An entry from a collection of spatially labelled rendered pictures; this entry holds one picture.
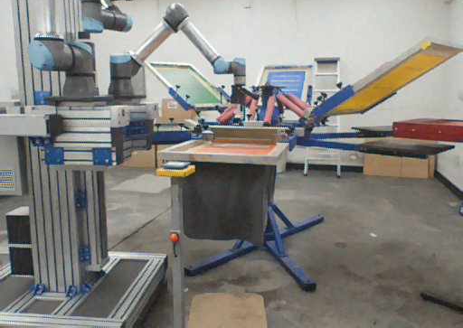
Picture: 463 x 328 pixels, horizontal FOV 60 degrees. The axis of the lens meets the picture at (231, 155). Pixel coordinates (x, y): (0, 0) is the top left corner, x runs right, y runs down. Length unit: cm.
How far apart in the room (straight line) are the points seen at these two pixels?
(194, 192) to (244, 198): 26
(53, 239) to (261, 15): 517
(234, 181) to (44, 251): 107
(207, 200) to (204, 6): 523
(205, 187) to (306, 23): 487
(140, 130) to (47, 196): 59
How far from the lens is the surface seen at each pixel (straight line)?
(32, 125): 186
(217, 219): 205
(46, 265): 240
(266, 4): 673
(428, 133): 242
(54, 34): 185
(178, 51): 704
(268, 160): 182
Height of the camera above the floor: 129
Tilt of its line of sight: 9 degrees down
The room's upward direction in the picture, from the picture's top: straight up
